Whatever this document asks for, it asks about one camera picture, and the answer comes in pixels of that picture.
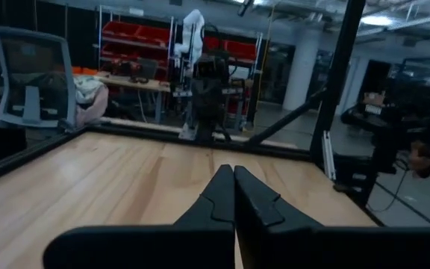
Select white round column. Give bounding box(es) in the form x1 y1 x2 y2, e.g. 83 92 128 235
281 36 321 112

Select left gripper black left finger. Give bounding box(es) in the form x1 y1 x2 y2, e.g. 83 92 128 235
43 164 237 269

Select silver aluminium bracket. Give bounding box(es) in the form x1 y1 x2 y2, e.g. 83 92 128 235
321 130 337 182

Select wooden workbench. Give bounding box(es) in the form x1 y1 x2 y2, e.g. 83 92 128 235
94 72 172 123

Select white pink cloth bundle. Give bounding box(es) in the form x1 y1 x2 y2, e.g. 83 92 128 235
73 74 110 129

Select black table edge frame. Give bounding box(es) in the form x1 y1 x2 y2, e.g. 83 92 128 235
0 124 313 189

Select dark workstation stand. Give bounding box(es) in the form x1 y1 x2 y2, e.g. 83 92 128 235
340 58 430 210

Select black diagonal frame brace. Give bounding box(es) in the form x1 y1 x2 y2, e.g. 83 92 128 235
246 87 328 147

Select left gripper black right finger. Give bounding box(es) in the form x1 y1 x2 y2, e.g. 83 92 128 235
233 165 430 269

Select orange storage bins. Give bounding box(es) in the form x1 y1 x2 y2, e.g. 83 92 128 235
72 66 99 76

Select grey mesh office chair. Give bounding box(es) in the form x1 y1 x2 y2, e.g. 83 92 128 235
0 25 78 132

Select black vertical frame post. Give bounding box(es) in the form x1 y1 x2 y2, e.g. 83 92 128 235
309 0 367 170

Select shelf with red bins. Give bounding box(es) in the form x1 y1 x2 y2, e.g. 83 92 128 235
202 32 264 125
96 4 175 81

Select black floor cable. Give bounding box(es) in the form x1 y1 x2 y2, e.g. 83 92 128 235
367 160 412 214

